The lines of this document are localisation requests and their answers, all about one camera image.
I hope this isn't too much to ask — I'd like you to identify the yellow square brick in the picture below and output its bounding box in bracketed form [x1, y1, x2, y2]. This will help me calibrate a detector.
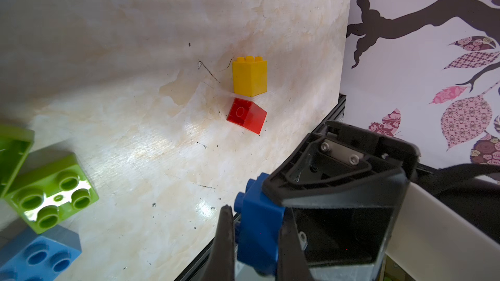
[232, 56, 268, 98]

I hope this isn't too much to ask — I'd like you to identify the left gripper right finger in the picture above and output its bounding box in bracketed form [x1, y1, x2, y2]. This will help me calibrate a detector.
[276, 209, 313, 281]

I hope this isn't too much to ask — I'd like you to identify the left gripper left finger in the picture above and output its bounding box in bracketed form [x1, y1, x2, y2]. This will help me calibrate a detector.
[201, 205, 235, 281]

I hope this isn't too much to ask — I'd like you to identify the lime square brick studs up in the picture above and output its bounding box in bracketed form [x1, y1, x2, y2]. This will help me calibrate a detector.
[5, 154, 99, 234]

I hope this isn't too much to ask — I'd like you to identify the light blue long brick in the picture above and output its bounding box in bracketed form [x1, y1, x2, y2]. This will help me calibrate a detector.
[1, 226, 82, 280]

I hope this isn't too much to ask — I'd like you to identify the upside-down lime square brick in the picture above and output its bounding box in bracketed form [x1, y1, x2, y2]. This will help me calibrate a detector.
[1, 125, 35, 198]

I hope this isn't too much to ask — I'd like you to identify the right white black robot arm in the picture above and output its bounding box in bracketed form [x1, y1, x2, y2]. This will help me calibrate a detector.
[262, 122, 499, 280]

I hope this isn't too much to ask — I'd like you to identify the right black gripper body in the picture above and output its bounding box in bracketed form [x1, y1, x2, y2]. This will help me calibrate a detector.
[290, 120, 422, 281]

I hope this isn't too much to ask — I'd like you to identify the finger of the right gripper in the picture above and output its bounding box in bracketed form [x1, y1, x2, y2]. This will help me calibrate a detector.
[262, 131, 409, 209]

